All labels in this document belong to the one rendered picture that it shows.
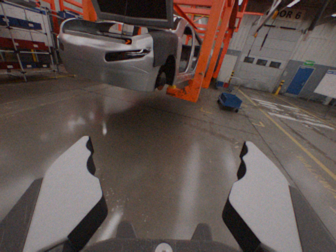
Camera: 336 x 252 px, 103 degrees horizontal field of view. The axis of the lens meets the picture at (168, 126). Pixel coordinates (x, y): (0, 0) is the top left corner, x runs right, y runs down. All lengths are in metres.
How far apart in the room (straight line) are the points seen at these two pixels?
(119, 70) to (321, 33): 13.30
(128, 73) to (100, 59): 0.38
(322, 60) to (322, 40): 1.27
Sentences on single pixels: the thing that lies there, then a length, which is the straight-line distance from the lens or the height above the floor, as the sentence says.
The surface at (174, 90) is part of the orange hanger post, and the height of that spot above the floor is 0.65.
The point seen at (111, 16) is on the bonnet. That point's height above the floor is 1.73.
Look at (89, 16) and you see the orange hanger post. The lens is 4.17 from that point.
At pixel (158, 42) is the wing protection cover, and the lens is 2.11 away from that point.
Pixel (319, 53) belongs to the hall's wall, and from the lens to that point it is 14.19.
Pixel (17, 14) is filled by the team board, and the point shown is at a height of 1.57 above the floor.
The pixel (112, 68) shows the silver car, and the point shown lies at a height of 1.02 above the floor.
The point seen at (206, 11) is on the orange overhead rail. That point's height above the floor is 3.32.
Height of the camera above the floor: 1.30
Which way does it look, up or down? 28 degrees down
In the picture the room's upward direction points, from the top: 11 degrees clockwise
